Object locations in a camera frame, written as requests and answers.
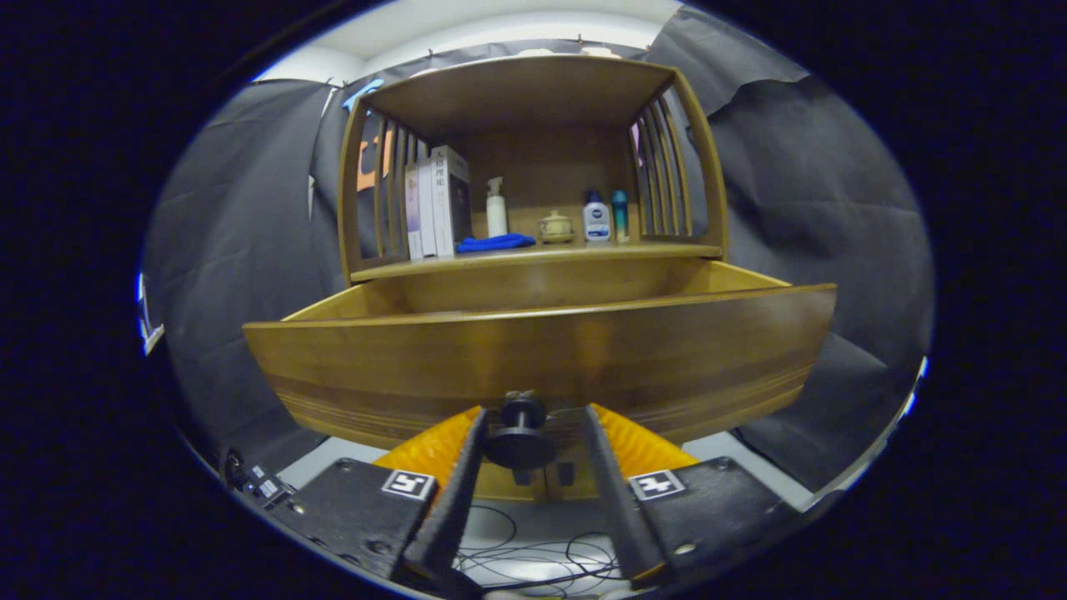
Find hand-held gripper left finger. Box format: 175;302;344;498
288;406;491;584

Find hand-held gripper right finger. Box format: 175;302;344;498
582;403;805;588

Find black drawer knob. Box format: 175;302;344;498
483;390;558;470

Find wooden drawer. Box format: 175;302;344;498
242;258;839;451

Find wooden cabinet door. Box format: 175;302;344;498
475;462;547;501
546;461;601;499

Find wooden countertop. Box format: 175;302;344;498
350;242;724;283

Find wooden cabinet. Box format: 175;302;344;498
338;54;730;505

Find dark power strip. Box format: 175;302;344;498
223;450;297;509

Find blue cloth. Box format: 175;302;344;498
455;233;537;253

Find white lotion bottle blue cap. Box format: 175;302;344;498
583;191;612;243

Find white pump bottle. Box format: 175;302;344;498
486;176;508;238

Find lilac book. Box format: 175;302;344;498
405;163;423;260

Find white book with dark cover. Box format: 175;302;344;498
431;146;473;258

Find black floor cables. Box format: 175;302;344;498
454;504;626;594

